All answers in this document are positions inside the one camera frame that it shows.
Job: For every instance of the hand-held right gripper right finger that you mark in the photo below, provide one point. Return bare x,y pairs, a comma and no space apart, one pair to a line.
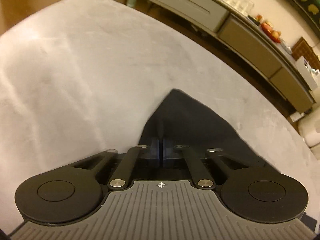
168,155

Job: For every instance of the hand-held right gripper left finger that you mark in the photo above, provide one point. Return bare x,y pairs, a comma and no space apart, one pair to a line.
155,153

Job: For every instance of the black garment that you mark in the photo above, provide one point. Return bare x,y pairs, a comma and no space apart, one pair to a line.
190,120

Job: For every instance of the long grey sideboard cabinet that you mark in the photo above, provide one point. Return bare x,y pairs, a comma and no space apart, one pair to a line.
250,42

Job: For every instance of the white standing air conditioner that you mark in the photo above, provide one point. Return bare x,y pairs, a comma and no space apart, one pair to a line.
311,130

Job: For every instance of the small black box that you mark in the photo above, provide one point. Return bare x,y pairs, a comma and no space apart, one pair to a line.
253,21

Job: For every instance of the red fruit plate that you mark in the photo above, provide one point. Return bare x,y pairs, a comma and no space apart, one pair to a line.
271,32

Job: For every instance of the clear glass dish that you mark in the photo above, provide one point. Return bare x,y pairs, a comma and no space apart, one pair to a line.
286,46

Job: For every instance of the white storage basket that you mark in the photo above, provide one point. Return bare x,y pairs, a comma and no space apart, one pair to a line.
306,72

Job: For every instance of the cluster of clear glasses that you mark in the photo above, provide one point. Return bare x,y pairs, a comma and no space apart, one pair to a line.
238,1

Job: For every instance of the wooden chess board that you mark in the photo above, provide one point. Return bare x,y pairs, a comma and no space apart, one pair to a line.
303,50

